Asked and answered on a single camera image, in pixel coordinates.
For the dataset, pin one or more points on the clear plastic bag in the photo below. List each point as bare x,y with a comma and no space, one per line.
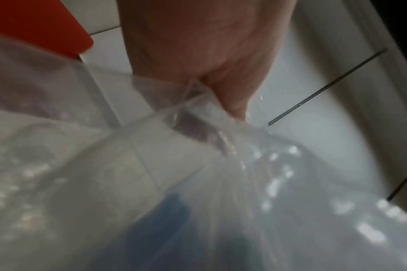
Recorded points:
156,172

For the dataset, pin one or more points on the small bunch of blue straws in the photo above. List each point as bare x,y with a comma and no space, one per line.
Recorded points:
173,219

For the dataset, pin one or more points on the person's left hand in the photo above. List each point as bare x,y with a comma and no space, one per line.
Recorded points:
203,42

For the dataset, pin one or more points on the red sofa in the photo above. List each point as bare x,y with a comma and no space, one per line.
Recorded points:
35,26

